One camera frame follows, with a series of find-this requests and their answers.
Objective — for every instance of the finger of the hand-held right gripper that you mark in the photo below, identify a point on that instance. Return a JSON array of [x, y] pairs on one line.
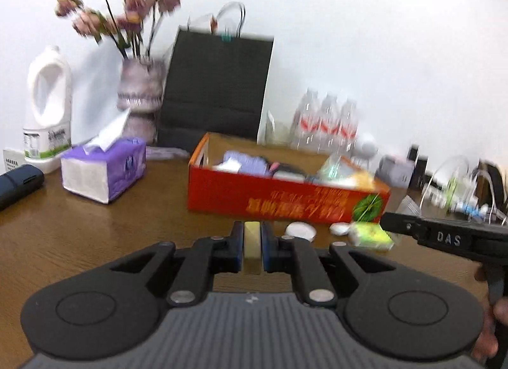
[[399, 224]]

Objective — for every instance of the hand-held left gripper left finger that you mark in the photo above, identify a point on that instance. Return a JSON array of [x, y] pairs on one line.
[[237, 248]]

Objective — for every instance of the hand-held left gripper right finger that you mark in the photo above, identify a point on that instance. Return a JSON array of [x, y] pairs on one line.
[[266, 248]]

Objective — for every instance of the pale yellow block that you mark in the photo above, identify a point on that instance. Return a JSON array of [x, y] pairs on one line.
[[253, 248]]

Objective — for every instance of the red cardboard box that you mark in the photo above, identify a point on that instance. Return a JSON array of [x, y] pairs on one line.
[[278, 200]]

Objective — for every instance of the person's right hand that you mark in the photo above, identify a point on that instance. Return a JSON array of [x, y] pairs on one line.
[[486, 347]]

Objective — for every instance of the small clear plastic bag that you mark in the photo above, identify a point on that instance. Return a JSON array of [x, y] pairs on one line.
[[408, 208]]

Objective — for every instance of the green tissue packet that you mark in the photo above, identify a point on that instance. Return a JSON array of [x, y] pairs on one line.
[[371, 236]]

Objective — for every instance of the large white round lid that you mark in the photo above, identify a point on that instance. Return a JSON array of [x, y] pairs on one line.
[[301, 231]]

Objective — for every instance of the grey patterned box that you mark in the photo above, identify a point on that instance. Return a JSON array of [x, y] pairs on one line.
[[393, 170]]

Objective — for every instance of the small black box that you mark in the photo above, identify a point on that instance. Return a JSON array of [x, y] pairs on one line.
[[417, 166]]

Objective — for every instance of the grey soft pouch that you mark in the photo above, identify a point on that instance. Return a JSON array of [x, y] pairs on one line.
[[289, 175]]

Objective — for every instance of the white round figurine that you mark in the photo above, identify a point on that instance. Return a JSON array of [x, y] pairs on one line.
[[365, 148]]

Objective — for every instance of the clear plastic packet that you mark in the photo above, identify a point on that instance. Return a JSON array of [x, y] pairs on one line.
[[333, 166]]

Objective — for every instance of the clear water bottle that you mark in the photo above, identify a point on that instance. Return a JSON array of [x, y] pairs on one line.
[[329, 125], [348, 127], [309, 123]]

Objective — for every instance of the clear glass cup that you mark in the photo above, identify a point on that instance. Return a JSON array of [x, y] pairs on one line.
[[278, 131]]

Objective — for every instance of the purple tissue pack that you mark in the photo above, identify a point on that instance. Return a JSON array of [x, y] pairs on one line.
[[103, 170]]

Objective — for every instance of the black paper bag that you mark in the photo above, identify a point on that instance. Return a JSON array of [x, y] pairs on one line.
[[216, 87]]

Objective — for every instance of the patterned flower vase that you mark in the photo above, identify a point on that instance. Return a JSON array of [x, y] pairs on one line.
[[141, 95]]

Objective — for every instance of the white flat box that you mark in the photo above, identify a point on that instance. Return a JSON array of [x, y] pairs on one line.
[[27, 158]]

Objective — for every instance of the black glasses case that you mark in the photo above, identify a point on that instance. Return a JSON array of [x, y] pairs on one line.
[[18, 184]]

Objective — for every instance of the white detergent bottle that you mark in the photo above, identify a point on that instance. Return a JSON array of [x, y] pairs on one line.
[[47, 107]]

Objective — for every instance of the pink artificial flowers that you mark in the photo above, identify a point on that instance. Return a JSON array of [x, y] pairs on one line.
[[119, 15]]

